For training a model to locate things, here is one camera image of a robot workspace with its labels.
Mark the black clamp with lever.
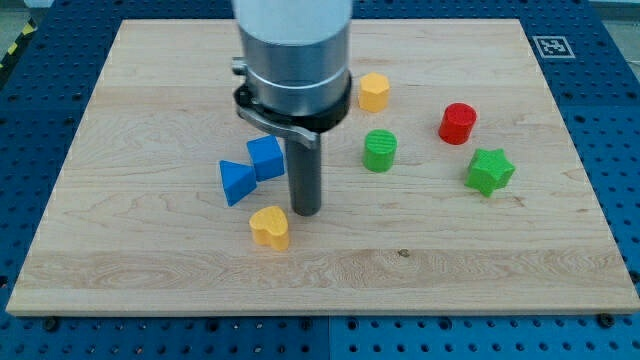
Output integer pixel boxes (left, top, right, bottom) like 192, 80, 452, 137
233, 73, 352, 149

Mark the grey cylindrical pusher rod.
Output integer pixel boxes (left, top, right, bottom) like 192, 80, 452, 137
285, 136, 321, 216

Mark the yellow heart block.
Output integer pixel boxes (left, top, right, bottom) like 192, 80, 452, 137
249, 206, 290, 251

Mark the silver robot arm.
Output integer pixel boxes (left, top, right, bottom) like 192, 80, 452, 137
231, 0, 352, 216

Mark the blue triangle block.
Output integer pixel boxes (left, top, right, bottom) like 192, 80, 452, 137
219, 160, 257, 206

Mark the blue cube block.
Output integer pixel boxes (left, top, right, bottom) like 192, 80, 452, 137
246, 135, 285, 182

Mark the green cylinder block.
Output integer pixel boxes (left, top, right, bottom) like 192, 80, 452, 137
362, 129, 398, 172

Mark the yellow hexagon block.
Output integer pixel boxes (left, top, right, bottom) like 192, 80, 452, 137
358, 72, 390, 113

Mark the red cylinder block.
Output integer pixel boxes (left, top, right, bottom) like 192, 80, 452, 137
438, 103, 477, 145

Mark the wooden board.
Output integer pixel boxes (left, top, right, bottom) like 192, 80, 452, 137
7, 19, 639, 317

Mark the green star block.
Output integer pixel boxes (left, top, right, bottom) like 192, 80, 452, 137
465, 148, 516, 197

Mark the white fiducial marker tag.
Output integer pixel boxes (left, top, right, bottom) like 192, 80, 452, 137
532, 35, 575, 59

